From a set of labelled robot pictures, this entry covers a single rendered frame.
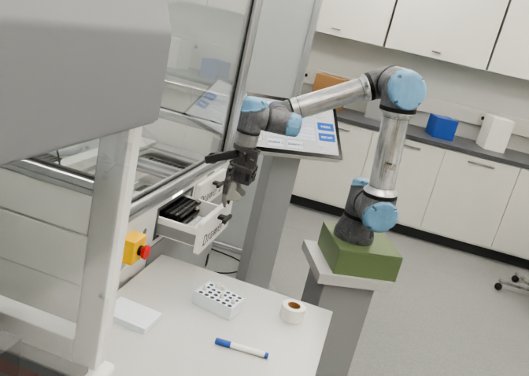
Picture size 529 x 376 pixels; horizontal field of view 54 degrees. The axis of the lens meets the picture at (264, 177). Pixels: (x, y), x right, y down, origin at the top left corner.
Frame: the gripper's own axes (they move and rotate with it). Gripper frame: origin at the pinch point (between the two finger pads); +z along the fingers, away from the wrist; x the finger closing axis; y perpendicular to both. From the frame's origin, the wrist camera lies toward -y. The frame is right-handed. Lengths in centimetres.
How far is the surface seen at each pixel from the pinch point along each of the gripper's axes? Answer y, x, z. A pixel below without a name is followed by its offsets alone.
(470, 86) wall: 109, 370, -43
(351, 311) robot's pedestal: 51, 23, 35
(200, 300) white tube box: 7.9, -31.5, 18.4
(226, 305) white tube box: 15.5, -32.3, 16.4
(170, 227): -12.0, -12.7, 9.4
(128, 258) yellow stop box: -13.2, -36.5, 10.5
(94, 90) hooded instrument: 7, -99, -47
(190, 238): -4.7, -12.7, 10.6
